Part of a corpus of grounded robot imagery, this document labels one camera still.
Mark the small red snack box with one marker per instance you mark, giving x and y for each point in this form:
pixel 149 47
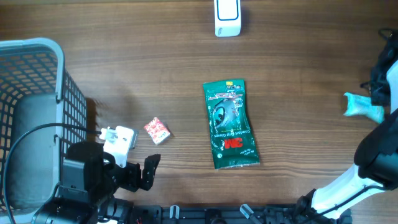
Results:
pixel 157 130

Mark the white barcode scanner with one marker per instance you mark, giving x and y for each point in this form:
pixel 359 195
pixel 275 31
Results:
pixel 227 18

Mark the green 3M gloves package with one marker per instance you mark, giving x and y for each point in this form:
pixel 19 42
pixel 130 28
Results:
pixel 231 137

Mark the mint green tissue pack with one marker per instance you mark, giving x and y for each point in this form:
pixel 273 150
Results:
pixel 362 105

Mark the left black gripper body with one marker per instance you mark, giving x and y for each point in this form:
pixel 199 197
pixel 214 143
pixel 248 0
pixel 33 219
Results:
pixel 127 177

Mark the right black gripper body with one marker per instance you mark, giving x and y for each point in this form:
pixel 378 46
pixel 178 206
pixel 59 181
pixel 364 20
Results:
pixel 380 89

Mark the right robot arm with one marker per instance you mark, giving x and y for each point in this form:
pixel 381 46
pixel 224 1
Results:
pixel 375 161

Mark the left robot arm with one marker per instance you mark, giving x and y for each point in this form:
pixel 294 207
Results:
pixel 90 177

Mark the grey plastic mesh basket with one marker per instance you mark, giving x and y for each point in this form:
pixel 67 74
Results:
pixel 43 112

